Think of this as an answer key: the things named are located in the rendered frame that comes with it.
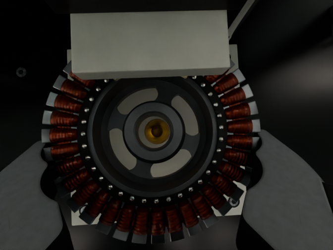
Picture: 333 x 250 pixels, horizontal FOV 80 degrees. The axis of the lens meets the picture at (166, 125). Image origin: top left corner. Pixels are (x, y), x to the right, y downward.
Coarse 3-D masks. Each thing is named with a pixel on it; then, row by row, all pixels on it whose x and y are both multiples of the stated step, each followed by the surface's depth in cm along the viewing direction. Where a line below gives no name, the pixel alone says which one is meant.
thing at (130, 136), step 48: (96, 96) 10; (192, 96) 12; (240, 96) 10; (96, 144) 11; (192, 144) 12; (240, 144) 10; (96, 192) 10; (144, 192) 10; (192, 192) 10; (240, 192) 10; (144, 240) 10
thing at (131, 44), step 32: (64, 0) 7; (96, 0) 7; (128, 0) 7; (160, 0) 7; (192, 0) 7; (224, 0) 7; (96, 32) 7; (128, 32) 8; (160, 32) 8; (192, 32) 8; (224, 32) 8; (96, 64) 7; (128, 64) 7; (160, 64) 8; (192, 64) 8; (224, 64) 8
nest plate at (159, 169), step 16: (128, 96) 17; (144, 96) 17; (176, 96) 17; (128, 112) 17; (192, 112) 17; (144, 128) 17; (192, 128) 17; (112, 144) 17; (144, 144) 17; (160, 144) 17; (128, 160) 17; (176, 160) 17; (160, 176) 17; (80, 208) 17; (240, 208) 17; (80, 224) 17
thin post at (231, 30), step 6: (246, 0) 12; (252, 0) 11; (258, 0) 11; (246, 6) 12; (252, 6) 12; (240, 12) 13; (246, 12) 12; (234, 18) 14; (240, 18) 13; (228, 24) 15; (234, 24) 14; (240, 24) 14; (228, 30) 15; (234, 30) 15; (228, 36) 16
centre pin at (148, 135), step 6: (156, 120) 15; (162, 120) 15; (150, 126) 15; (156, 126) 15; (162, 126) 15; (144, 132) 15; (150, 132) 15; (156, 132) 15; (162, 132) 15; (168, 132) 15; (150, 138) 15; (156, 138) 15; (162, 138) 15
